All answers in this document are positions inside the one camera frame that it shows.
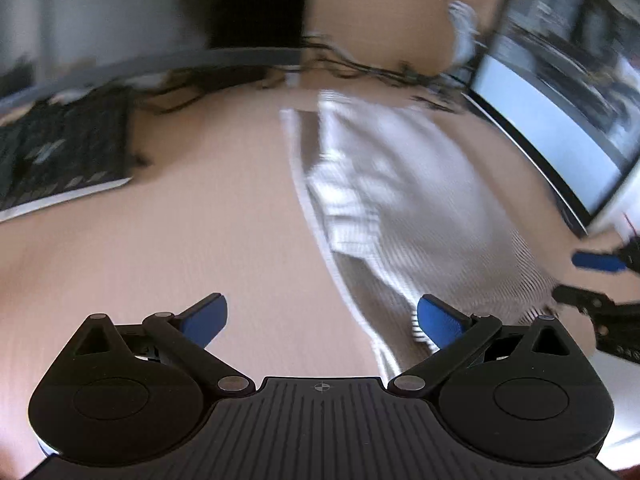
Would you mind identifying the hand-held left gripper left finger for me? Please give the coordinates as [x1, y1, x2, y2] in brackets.
[72, 292, 257, 397]

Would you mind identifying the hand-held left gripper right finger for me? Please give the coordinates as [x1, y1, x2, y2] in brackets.
[387, 294, 587, 397]

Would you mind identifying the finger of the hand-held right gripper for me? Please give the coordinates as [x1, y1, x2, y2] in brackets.
[552, 285, 640, 319]
[572, 239, 640, 276]

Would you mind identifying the beige striped garment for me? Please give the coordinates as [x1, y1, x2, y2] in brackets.
[280, 90, 596, 381]

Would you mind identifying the white computer case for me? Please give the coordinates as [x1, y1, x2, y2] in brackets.
[462, 0, 640, 238]

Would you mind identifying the black keyboard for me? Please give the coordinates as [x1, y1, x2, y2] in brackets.
[0, 85, 151, 223]

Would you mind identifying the curved black monitor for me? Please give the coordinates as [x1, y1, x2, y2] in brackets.
[0, 0, 308, 111]

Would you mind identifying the black cable bundle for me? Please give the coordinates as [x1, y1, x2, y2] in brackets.
[300, 35, 466, 111]

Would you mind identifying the white plug cable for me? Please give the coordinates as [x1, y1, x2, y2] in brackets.
[447, 0, 483, 63]

